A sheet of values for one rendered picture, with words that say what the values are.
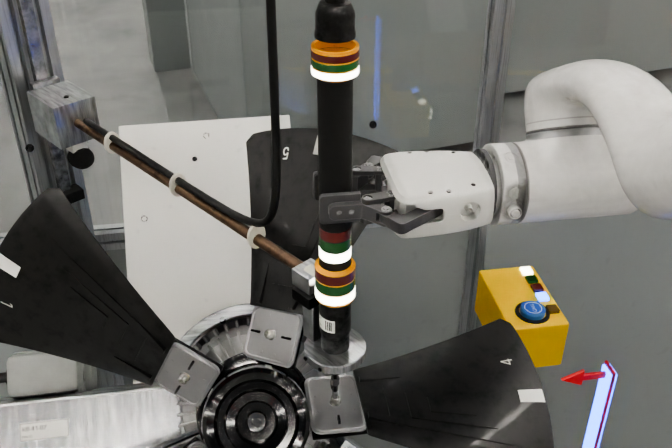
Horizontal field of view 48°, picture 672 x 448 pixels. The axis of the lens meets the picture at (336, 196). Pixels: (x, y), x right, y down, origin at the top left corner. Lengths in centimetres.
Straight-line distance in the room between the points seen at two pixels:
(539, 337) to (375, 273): 56
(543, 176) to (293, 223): 32
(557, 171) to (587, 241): 108
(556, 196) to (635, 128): 13
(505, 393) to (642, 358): 124
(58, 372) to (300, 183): 41
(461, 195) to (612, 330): 137
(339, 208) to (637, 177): 27
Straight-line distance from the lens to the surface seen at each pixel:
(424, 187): 73
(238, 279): 114
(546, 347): 129
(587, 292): 195
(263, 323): 94
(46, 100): 125
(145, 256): 116
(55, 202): 90
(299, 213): 93
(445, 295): 181
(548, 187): 77
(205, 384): 93
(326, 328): 84
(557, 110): 79
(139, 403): 104
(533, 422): 98
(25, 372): 110
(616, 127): 69
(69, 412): 106
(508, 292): 131
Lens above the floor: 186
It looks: 31 degrees down
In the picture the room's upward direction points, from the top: straight up
